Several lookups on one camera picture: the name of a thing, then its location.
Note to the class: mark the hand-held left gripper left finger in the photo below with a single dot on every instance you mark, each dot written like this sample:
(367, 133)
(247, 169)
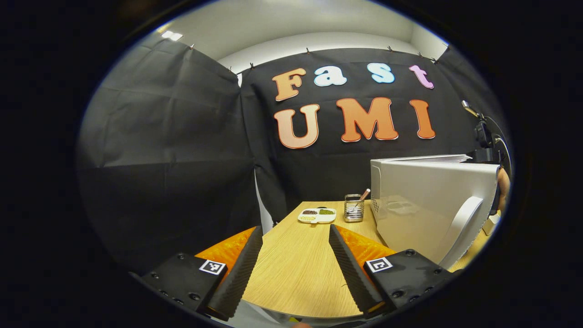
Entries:
(241, 273)

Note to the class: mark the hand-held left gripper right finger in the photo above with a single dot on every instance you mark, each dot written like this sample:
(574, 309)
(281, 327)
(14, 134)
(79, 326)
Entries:
(348, 269)

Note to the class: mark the white microwave oven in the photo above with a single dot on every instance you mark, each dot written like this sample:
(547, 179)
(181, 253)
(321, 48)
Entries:
(419, 200)

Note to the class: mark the white divided sauce dish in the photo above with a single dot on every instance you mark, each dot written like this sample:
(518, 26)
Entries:
(317, 215)

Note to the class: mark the black backdrop cloth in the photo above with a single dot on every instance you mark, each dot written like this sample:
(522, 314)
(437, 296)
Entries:
(173, 136)

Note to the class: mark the small ceiling light panel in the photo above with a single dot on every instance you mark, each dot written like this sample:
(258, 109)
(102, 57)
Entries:
(171, 35)

